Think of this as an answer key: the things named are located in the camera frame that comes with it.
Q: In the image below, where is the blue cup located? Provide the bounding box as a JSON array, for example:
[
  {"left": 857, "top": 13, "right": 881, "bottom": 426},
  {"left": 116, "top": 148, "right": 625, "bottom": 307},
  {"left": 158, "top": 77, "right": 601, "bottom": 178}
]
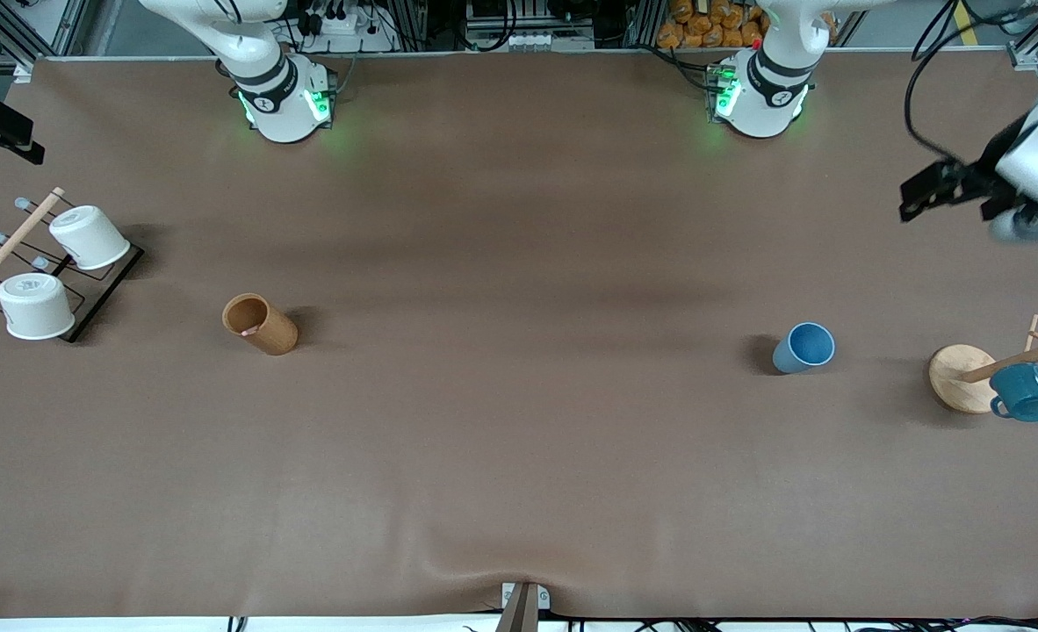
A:
[{"left": 771, "top": 321, "right": 836, "bottom": 377}]

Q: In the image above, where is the white cup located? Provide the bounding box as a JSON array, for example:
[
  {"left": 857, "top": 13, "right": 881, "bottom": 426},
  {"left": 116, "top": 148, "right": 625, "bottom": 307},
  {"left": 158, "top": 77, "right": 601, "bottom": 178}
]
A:
[
  {"left": 48, "top": 205, "right": 132, "bottom": 271},
  {"left": 0, "top": 272, "right": 76, "bottom": 341}
]

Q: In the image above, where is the bamboo chopstick holder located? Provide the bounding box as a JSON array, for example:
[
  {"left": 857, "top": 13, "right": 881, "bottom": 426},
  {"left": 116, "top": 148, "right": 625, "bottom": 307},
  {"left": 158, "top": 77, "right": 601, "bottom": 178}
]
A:
[{"left": 221, "top": 292, "right": 299, "bottom": 357}]

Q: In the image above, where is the wooden mug tree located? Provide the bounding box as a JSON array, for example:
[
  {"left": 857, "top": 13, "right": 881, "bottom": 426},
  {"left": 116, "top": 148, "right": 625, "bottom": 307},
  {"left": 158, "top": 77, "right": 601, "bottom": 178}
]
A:
[{"left": 928, "top": 313, "right": 1038, "bottom": 415}]

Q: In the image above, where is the teal mug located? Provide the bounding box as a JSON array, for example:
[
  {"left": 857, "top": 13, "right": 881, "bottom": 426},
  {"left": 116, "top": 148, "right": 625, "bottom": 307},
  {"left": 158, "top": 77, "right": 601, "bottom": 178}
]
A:
[{"left": 988, "top": 362, "right": 1038, "bottom": 424}]

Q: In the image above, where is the orange bread pile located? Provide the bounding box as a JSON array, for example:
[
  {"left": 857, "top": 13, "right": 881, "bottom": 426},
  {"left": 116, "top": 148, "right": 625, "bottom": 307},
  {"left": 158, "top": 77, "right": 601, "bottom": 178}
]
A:
[{"left": 656, "top": 0, "right": 768, "bottom": 50}]

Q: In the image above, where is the white power strip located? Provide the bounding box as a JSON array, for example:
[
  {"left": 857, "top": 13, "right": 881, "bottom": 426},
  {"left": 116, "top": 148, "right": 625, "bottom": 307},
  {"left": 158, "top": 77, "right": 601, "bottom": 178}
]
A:
[{"left": 294, "top": 7, "right": 399, "bottom": 55}]

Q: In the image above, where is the table cover cloth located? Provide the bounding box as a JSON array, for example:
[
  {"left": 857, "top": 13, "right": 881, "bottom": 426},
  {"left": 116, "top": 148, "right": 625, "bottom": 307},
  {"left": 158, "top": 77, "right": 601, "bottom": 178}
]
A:
[{"left": 0, "top": 51, "right": 1038, "bottom": 621}]

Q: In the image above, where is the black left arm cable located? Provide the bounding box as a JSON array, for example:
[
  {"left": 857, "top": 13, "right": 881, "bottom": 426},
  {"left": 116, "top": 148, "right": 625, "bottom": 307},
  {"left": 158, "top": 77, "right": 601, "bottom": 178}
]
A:
[{"left": 904, "top": 0, "right": 1012, "bottom": 168}]

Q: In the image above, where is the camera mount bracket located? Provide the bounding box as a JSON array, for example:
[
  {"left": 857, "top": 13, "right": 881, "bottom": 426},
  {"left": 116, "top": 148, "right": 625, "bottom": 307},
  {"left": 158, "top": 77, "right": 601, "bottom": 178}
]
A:
[{"left": 494, "top": 580, "right": 551, "bottom": 632}]

